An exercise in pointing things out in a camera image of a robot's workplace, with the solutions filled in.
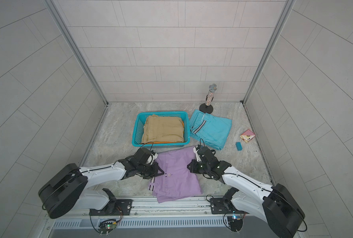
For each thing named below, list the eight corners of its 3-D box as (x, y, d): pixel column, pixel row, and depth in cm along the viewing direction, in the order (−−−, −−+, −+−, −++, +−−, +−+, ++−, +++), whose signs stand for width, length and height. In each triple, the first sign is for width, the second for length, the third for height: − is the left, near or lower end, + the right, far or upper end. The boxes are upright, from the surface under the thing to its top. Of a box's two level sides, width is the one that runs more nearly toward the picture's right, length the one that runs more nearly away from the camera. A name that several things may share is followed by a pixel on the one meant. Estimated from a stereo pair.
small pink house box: (247, 143, 96) (248, 142, 94) (238, 137, 99) (239, 135, 97) (254, 136, 100) (256, 134, 98) (246, 129, 103) (247, 128, 101)
